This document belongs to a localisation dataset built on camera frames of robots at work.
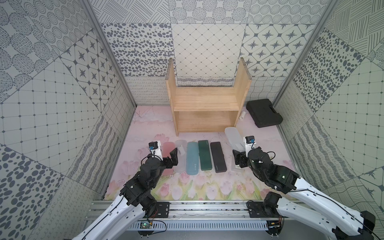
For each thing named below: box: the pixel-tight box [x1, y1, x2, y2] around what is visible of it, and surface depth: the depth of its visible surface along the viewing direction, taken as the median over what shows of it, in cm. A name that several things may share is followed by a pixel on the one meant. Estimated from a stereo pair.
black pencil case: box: [210, 141, 227, 173], surface depth 92 cm
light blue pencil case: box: [186, 141, 199, 176], surface depth 92 cm
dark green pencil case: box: [198, 140, 213, 171], surface depth 93 cm
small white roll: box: [239, 111, 246, 121], surface depth 112 cm
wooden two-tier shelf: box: [165, 57, 252, 137], surface depth 91 cm
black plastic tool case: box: [246, 98, 283, 128], surface depth 114 cm
